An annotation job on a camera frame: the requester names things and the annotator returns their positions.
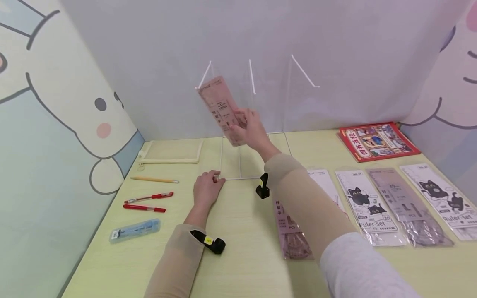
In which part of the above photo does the clear acrylic display stand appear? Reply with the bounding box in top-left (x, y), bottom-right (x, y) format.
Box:
top-left (194, 54), bottom-right (321, 181)

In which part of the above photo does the person's right hand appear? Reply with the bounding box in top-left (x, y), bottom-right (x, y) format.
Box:
top-left (228, 108), bottom-right (279, 160)

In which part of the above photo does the black wrist band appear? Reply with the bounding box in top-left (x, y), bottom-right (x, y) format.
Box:
top-left (255, 173), bottom-right (270, 199)
top-left (190, 230), bottom-right (226, 255)

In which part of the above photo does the grey ruler set packet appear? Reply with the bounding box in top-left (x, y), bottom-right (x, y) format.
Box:
top-left (365, 167), bottom-right (455, 248)

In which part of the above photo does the red pen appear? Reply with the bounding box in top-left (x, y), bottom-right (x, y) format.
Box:
top-left (124, 191), bottom-right (175, 204)
top-left (123, 204), bottom-right (166, 213)

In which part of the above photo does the wooden pencil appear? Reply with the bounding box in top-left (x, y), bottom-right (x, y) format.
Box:
top-left (130, 176), bottom-right (180, 184)

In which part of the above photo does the clear blue plastic case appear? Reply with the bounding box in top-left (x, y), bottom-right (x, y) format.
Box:
top-left (109, 219), bottom-right (161, 243)

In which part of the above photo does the person's right forearm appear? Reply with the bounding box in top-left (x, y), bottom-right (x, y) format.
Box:
top-left (259, 143), bottom-right (424, 298)

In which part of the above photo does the person's left hand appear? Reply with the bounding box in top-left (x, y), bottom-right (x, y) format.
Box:
top-left (193, 170), bottom-right (226, 210)

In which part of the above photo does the white cat ruler set packet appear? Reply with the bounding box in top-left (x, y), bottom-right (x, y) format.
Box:
top-left (335, 169), bottom-right (409, 247)
top-left (399, 163), bottom-right (477, 241)

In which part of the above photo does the cream zip pouch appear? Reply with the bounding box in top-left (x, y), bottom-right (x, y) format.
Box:
top-left (137, 139), bottom-right (205, 172)

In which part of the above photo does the pink ruler set packet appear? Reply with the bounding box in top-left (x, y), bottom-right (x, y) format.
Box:
top-left (273, 198), bottom-right (314, 260)
top-left (194, 75), bottom-right (248, 147)

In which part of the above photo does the person's left forearm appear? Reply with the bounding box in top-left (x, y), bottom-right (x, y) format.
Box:
top-left (143, 204), bottom-right (212, 298)

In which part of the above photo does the red picture book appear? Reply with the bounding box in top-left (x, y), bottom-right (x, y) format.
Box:
top-left (338, 121), bottom-right (422, 163)

